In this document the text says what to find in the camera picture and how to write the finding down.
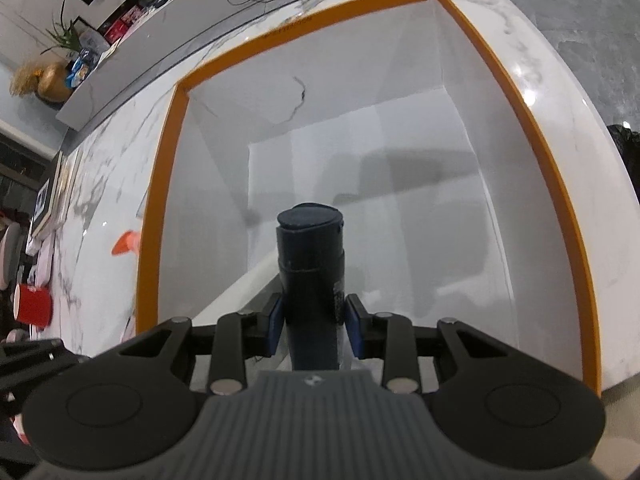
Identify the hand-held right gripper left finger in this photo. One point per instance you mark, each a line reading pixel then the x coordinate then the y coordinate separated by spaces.
pixel 274 322

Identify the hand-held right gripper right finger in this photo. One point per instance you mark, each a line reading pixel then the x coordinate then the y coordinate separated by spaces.
pixel 353 325

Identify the dark blue bottle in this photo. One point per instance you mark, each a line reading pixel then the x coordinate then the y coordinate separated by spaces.
pixel 310 270

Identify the pink bottle with orange cap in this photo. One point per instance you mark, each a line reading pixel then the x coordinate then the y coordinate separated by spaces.
pixel 124 244

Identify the orange-rimmed white storage box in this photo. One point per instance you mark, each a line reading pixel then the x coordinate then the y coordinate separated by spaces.
pixel 400 170

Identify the red cup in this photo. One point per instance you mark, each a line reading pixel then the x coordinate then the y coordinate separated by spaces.
pixel 32 304

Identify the stack of picture frames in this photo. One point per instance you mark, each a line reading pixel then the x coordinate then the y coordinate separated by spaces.
pixel 52 195

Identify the gold vase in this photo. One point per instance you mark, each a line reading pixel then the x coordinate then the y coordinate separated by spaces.
pixel 54 82

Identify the blue snack packet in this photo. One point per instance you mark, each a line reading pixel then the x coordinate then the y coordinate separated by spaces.
pixel 80 67

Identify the black bag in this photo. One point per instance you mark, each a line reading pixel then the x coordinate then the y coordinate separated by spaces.
pixel 627 152

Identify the red box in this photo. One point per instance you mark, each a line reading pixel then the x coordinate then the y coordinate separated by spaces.
pixel 117 31

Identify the green potted plant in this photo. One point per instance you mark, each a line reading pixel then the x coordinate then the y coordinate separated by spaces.
pixel 65 32

